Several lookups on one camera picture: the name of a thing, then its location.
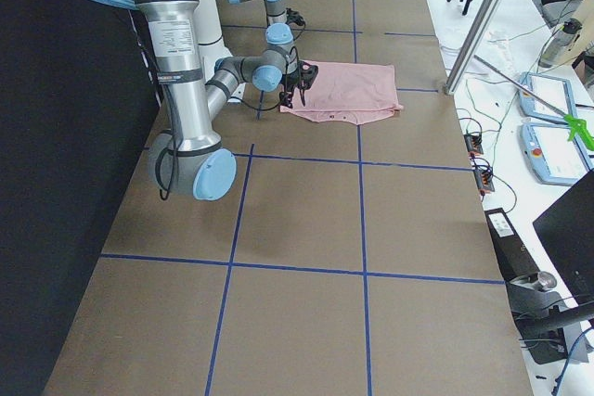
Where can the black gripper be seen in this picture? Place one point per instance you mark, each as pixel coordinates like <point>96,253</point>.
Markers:
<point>290,15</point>
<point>291,82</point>

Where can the pink Snoopy t-shirt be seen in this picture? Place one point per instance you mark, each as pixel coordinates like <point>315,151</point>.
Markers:
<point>349,92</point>

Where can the brown table cover mat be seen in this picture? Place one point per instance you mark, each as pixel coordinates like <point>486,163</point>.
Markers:
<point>344,261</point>

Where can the orange connector block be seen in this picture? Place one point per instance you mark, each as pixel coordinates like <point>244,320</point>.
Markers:
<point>481,167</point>

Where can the teach pendant far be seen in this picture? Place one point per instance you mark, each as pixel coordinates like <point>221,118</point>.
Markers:
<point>557,92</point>

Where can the teach pendant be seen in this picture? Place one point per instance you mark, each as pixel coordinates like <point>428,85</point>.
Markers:
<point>552,156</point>
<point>557,92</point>

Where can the water bottle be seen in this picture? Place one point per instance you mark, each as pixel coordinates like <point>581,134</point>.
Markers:
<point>561,41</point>

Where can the teach pendant near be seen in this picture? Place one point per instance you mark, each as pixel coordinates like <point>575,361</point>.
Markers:
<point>552,156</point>

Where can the black box device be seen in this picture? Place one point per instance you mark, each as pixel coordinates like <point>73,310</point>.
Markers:
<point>513,258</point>

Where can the metal reacher grabber tool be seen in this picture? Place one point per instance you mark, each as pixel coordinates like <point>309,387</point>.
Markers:
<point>578,126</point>

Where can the black monitor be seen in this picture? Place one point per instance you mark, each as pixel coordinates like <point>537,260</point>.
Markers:
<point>565,231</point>

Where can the aluminium frame post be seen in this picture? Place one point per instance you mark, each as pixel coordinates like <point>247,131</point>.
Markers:
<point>475,35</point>

